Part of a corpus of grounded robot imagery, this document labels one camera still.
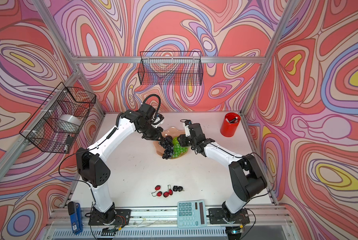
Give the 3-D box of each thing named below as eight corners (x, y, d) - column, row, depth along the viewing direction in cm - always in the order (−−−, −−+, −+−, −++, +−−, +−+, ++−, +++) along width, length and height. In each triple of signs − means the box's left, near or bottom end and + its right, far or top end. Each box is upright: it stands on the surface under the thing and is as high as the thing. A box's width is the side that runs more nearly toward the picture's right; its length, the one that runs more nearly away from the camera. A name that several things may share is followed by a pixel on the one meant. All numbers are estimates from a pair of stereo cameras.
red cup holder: (221, 137, 107) (226, 124, 96) (219, 125, 114) (223, 112, 103) (236, 137, 107) (243, 124, 96) (233, 125, 114) (238, 112, 103)
